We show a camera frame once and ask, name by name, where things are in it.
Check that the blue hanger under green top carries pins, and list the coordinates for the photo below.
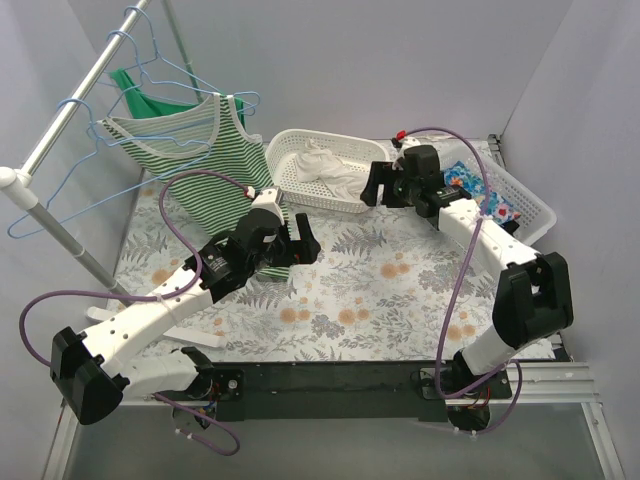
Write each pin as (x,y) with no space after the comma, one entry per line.
(140,72)

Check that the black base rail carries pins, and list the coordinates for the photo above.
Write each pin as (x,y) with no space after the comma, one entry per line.
(322,390)

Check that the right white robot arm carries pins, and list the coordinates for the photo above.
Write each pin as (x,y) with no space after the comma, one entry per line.
(533,298)

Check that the black cloth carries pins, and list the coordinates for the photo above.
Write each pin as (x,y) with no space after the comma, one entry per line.
(510,226)

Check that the silver clothes rack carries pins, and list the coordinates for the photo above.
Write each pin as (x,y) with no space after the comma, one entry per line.
(17,185)

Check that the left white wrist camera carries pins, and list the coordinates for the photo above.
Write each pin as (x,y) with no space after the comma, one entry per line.
(270,200)

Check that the green striped tank top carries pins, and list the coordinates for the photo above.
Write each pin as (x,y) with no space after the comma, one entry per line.
(213,204)

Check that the white perforated basket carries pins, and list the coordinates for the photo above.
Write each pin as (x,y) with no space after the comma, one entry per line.
(356,153)

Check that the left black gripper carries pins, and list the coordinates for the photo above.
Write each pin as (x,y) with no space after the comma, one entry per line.
(288,248)

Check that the blue hanger under striped top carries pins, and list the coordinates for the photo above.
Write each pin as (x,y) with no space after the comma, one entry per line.
(164,128)

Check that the white tank top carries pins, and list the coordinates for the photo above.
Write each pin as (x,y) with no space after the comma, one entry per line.
(316,163)

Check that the solid green tank top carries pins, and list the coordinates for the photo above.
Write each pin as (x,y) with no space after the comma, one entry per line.
(145,97)

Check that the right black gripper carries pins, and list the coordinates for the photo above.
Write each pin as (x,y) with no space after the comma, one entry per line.
(391,183)

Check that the light blue wire hanger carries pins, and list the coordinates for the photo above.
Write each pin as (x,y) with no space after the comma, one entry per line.
(88,164)

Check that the white lattice basket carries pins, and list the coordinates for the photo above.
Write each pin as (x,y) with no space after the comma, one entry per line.
(536,218)

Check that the blue floral cloth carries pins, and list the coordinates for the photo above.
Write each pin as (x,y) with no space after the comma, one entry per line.
(501,210)

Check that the floral table mat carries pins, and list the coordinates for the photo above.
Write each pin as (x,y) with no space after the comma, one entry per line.
(385,286)

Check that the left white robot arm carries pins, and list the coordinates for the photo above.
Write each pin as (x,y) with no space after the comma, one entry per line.
(94,369)

